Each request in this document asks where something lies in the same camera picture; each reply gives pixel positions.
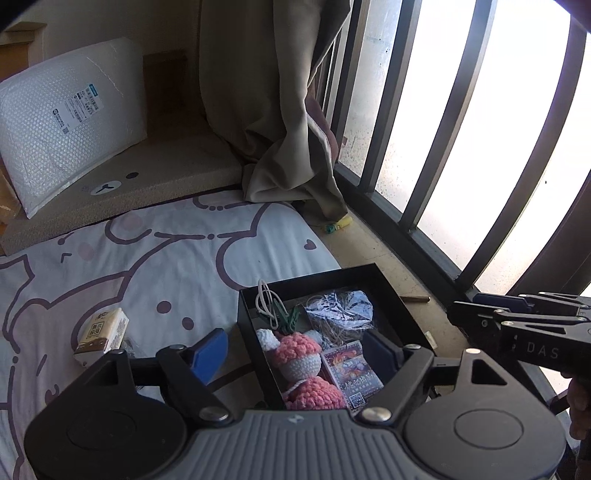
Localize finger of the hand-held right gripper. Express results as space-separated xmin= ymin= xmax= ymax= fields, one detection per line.
xmin=473 ymin=292 xmax=591 ymax=311
xmin=448 ymin=302 xmax=591 ymax=344

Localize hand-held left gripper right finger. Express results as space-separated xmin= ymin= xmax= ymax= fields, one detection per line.
xmin=360 ymin=330 xmax=509 ymax=423

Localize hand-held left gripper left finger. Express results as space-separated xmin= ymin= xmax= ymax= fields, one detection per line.
xmin=95 ymin=329 xmax=232 ymax=423

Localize red playing card box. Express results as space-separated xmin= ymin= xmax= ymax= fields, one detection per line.
xmin=320 ymin=340 xmax=385 ymax=411

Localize clear bag with tan twine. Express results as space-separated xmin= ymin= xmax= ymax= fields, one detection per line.
xmin=318 ymin=323 xmax=366 ymax=350

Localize clear bag with silver contents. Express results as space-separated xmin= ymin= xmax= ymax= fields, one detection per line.
xmin=305 ymin=290 xmax=375 ymax=332

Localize white cord loop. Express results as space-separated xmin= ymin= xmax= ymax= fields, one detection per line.
xmin=255 ymin=279 xmax=279 ymax=325

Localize pink and white crochet doll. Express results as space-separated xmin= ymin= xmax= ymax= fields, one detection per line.
xmin=255 ymin=328 xmax=348 ymax=411

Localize green plastic clip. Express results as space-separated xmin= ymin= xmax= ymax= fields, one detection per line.
xmin=267 ymin=301 xmax=302 ymax=334

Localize black cardboard box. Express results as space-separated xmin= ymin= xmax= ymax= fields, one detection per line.
xmin=238 ymin=264 xmax=437 ymax=411

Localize person's right hand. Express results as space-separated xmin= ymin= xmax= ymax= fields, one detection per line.
xmin=568 ymin=376 xmax=591 ymax=444

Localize white bear print mat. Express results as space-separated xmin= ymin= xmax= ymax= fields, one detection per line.
xmin=0 ymin=189 xmax=343 ymax=480

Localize yellow and white small box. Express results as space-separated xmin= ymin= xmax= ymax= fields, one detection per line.
xmin=74 ymin=308 xmax=129 ymax=367

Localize brown bear face cushion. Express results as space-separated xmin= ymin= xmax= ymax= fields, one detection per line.
xmin=0 ymin=134 xmax=243 ymax=257

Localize black metal window railing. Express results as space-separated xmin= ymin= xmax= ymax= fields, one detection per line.
xmin=323 ymin=0 xmax=591 ymax=326

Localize brown cardboard box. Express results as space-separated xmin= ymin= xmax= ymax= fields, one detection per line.
xmin=0 ymin=167 xmax=22 ymax=228

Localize beige curtain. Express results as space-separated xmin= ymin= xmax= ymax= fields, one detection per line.
xmin=198 ymin=0 xmax=354 ymax=220

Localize white bubble wrap package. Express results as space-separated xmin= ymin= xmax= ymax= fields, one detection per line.
xmin=0 ymin=37 xmax=148 ymax=220

